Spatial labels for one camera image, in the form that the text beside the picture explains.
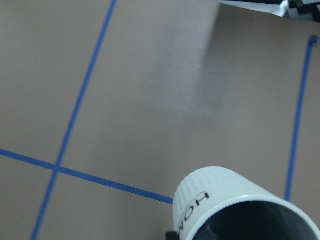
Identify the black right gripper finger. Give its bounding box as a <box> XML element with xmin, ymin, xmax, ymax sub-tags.
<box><xmin>165</xmin><ymin>231</ymin><xmax>177</xmax><ymax>240</ymax></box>

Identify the white ribbed HOME mug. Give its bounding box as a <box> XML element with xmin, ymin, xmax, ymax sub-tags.
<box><xmin>172</xmin><ymin>166</ymin><xmax>320</xmax><ymax>240</ymax></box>

